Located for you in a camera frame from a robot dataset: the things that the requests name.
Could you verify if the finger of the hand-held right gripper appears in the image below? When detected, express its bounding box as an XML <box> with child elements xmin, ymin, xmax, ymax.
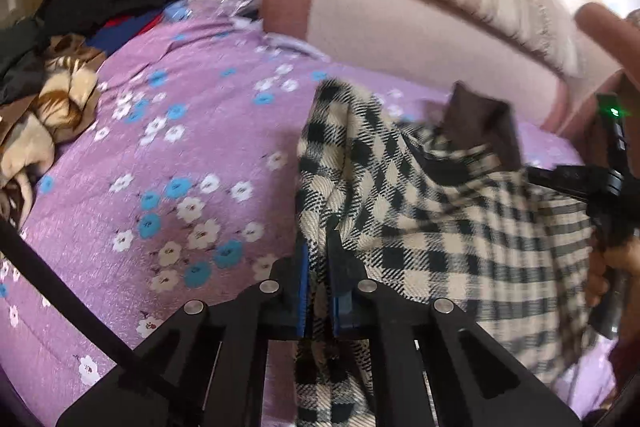
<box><xmin>525</xmin><ymin>164</ymin><xmax>608</xmax><ymax>202</ymax></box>

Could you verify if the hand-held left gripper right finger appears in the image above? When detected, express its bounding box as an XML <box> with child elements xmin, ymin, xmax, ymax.
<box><xmin>326</xmin><ymin>213</ymin><xmax>584</xmax><ymax>427</ymax></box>

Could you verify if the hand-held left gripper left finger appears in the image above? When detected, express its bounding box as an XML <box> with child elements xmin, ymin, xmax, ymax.
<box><xmin>56</xmin><ymin>231</ymin><xmax>308</xmax><ymax>427</ymax></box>

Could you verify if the black beige checked coat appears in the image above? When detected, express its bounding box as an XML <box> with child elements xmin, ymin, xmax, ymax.
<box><xmin>292</xmin><ymin>79</ymin><xmax>608</xmax><ymax>427</ymax></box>

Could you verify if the person's right hand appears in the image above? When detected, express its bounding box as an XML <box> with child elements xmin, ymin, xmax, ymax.
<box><xmin>585</xmin><ymin>238</ymin><xmax>640</xmax><ymax>309</ymax></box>

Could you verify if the pink brown padded furniture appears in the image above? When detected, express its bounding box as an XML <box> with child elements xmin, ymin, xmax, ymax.
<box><xmin>550</xmin><ymin>2</ymin><xmax>640</xmax><ymax>142</ymax></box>

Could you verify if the purple floral bedsheet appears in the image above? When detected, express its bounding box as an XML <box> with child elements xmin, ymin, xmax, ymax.
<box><xmin>0</xmin><ymin>0</ymin><xmax>621</xmax><ymax>427</ymax></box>

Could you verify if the pink padded headboard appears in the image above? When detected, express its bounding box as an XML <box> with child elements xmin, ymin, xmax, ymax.
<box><xmin>260</xmin><ymin>0</ymin><xmax>576</xmax><ymax>132</ymax></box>

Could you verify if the blue red garment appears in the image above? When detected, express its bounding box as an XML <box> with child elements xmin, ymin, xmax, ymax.
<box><xmin>87</xmin><ymin>9</ymin><xmax>168</xmax><ymax>52</ymax></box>

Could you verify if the brown beige patterned cloth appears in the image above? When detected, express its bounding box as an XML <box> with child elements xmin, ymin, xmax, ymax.
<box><xmin>0</xmin><ymin>34</ymin><xmax>108</xmax><ymax>228</ymax></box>

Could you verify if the dark grey garment with tag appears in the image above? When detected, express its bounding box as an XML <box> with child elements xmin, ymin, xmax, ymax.
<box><xmin>0</xmin><ymin>17</ymin><xmax>51</xmax><ymax>105</ymax></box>

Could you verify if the black cable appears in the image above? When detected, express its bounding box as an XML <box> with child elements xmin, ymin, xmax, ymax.
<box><xmin>0</xmin><ymin>217</ymin><xmax>201</xmax><ymax>427</ymax></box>

